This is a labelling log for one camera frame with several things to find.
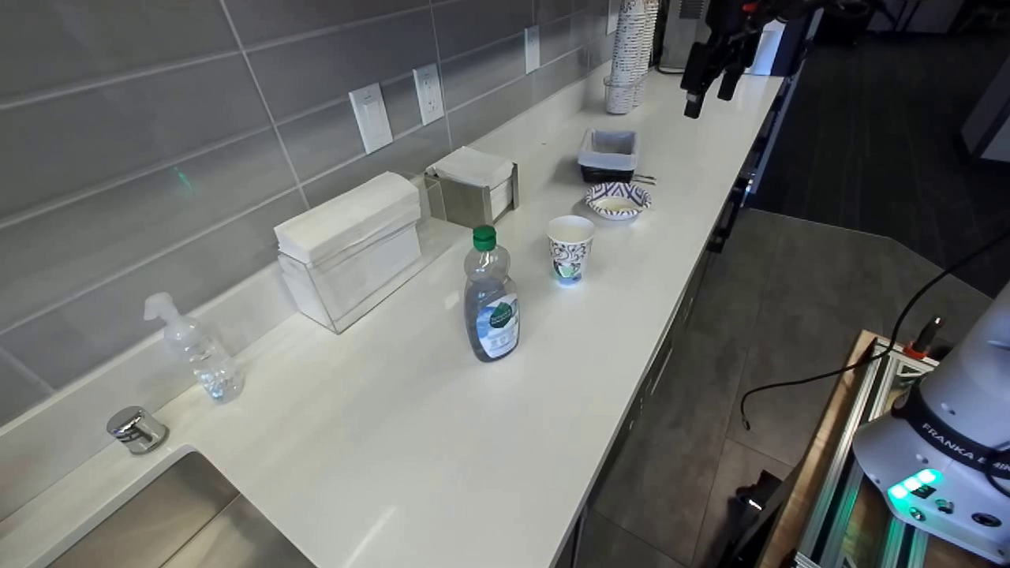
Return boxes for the steel sink basin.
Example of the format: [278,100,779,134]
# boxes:
[41,445,318,568]

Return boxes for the blue white patterned bowl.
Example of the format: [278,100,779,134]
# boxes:
[584,180,649,228]

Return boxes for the white wall outlet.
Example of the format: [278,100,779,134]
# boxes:
[412,65,449,128]
[347,83,394,155]
[521,27,547,77]

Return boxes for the grey napkin holder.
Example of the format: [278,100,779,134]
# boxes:
[422,142,521,231]

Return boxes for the black tray with white liner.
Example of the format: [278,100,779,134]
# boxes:
[576,128,644,183]

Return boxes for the patterned paper cup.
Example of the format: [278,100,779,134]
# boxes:
[547,213,598,291]

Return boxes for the long black power cable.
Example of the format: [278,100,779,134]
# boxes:
[736,226,1010,435]

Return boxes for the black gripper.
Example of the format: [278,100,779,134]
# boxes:
[683,0,787,120]

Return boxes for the red tipped black lever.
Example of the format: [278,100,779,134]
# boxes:
[912,310,946,360]

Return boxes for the clear paper towel dispenser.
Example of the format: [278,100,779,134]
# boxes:
[275,170,422,335]

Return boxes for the clear spray bottle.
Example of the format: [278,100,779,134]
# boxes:
[141,291,245,409]

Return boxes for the dish soap bottle green cap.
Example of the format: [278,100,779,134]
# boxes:
[460,222,524,367]

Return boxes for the tall stack of paper cups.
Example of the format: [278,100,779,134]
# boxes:
[604,0,659,120]

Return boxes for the aluminium wood robot stand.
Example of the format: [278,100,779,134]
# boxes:
[755,330,940,568]

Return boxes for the chrome sink fixture cap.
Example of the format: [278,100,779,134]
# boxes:
[104,405,172,459]

